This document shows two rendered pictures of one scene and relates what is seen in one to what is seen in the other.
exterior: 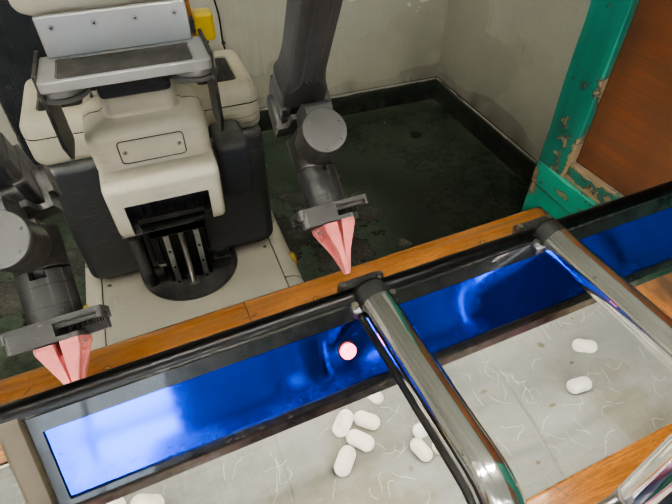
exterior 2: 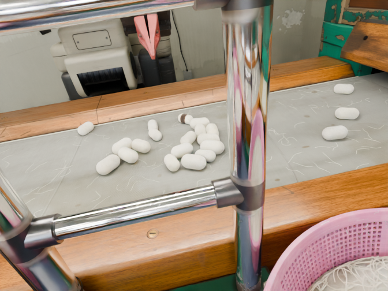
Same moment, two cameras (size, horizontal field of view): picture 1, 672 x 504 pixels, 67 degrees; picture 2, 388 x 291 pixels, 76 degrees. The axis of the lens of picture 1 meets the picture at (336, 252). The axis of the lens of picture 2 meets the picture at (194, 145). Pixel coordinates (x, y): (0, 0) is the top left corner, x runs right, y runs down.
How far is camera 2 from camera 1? 0.47 m
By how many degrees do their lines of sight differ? 18
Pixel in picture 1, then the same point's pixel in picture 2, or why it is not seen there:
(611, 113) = not seen: outside the picture
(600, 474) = (337, 181)
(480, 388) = not seen: hidden behind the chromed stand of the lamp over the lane
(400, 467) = (150, 174)
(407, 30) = (279, 43)
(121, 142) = (74, 34)
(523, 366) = (286, 126)
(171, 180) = (100, 57)
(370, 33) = not seen: hidden behind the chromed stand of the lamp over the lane
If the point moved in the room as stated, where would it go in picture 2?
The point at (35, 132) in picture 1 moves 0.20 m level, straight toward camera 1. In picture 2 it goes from (55, 52) to (50, 61)
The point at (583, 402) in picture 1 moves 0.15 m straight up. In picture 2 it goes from (338, 146) to (363, 34)
